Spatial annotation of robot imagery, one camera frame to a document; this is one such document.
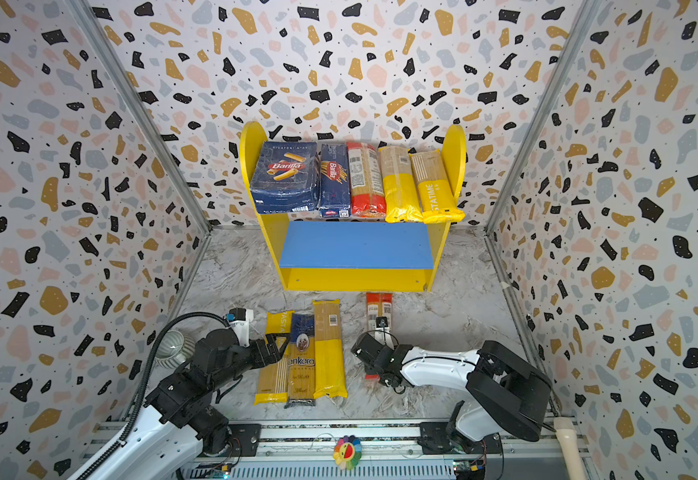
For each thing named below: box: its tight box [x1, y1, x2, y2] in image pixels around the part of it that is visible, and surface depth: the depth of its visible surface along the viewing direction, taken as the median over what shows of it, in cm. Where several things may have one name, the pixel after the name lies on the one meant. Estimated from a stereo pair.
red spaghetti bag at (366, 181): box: [347, 142, 387, 219], surface depth 74 cm
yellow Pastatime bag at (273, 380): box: [254, 310, 295, 405], surface depth 83 cm
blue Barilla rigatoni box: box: [251, 141, 321, 214], surface depth 70 cm
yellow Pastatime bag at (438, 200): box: [409, 149, 465, 224], surface depth 73 cm
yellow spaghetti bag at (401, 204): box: [378, 145, 423, 224], surface depth 72 cm
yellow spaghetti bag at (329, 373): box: [312, 299, 348, 399], surface depth 89 cm
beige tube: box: [553, 417, 587, 480], surface depth 72 cm
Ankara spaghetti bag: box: [284, 313, 316, 408], surface depth 85 cm
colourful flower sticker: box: [332, 435, 363, 470], surface depth 73 cm
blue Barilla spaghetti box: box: [319, 143, 351, 218], surface depth 73 cm
